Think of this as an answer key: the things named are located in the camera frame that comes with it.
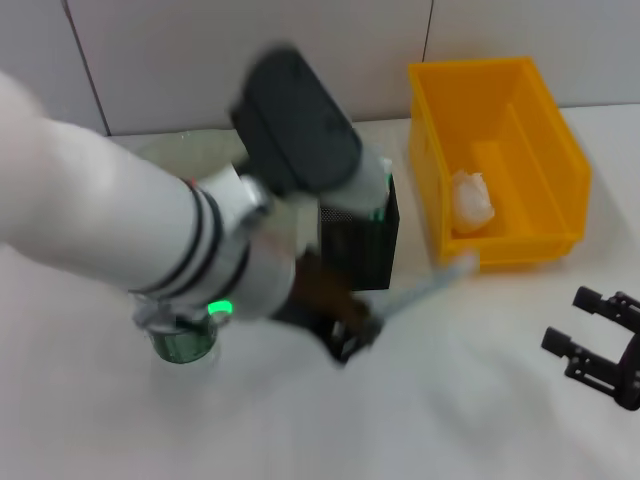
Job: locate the mint green pen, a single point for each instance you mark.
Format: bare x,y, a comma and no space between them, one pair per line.
386,167

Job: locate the pale green glass fruit plate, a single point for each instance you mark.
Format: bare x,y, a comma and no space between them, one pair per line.
195,150

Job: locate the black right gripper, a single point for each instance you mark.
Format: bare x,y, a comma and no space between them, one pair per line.
631,375

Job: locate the yellow plastic bin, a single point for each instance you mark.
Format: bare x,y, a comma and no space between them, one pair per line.
545,150

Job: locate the black mesh pen holder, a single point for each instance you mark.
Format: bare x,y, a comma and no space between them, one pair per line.
370,250

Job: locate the white paper ball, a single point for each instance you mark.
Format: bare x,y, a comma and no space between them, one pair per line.
472,202

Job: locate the silver grey marker pen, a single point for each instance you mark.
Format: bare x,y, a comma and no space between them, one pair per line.
430,285

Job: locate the clear green-label water bottle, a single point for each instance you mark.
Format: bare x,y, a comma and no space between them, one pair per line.
185,345

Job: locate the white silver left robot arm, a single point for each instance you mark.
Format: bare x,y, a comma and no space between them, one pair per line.
100,200

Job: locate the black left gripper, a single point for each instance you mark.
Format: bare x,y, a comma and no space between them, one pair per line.
320,305

